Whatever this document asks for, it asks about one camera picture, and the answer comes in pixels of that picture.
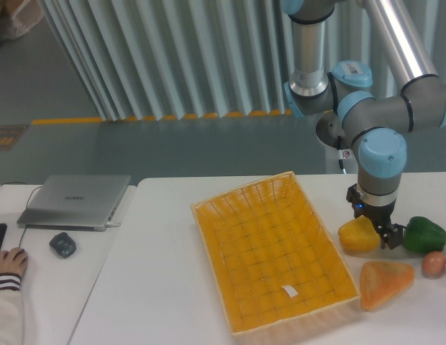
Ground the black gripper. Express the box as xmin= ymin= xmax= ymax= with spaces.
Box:
xmin=346 ymin=184 xmax=405 ymax=249

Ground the yellow bell pepper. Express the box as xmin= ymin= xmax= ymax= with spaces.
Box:
xmin=338 ymin=216 xmax=381 ymax=252

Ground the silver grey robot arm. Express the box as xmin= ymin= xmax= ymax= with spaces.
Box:
xmin=281 ymin=1 xmax=446 ymax=249

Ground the striped white sleeve forearm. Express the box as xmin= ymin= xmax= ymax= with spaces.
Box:
xmin=0 ymin=273 xmax=24 ymax=344

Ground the green bell pepper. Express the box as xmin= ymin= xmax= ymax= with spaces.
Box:
xmin=403 ymin=216 xmax=446 ymax=254

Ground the person's hand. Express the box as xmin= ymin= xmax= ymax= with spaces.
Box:
xmin=0 ymin=247 xmax=28 ymax=278

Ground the triangular toast bread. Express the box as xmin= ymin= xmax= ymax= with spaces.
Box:
xmin=360 ymin=261 xmax=415 ymax=311

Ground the brown egg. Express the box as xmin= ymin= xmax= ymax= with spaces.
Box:
xmin=422 ymin=251 xmax=446 ymax=277

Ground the white paper label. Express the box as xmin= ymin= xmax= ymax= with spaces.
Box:
xmin=282 ymin=285 xmax=298 ymax=298

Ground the yellow woven basket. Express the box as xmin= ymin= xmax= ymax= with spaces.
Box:
xmin=191 ymin=172 xmax=360 ymax=336

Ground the grey folding partition screen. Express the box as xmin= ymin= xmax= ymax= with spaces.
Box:
xmin=37 ymin=0 xmax=446 ymax=122

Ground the silver laptop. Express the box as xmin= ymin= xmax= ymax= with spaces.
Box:
xmin=17 ymin=175 xmax=131 ymax=231

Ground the dark grey puck device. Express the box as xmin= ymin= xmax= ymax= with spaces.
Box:
xmin=49 ymin=232 xmax=77 ymax=259

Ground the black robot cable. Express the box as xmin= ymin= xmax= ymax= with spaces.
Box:
xmin=336 ymin=135 xmax=350 ymax=175

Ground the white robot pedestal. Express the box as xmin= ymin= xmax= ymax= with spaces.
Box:
xmin=315 ymin=110 xmax=360 ymax=175

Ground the black mouse cable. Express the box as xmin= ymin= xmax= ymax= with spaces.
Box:
xmin=0 ymin=181 xmax=44 ymax=249

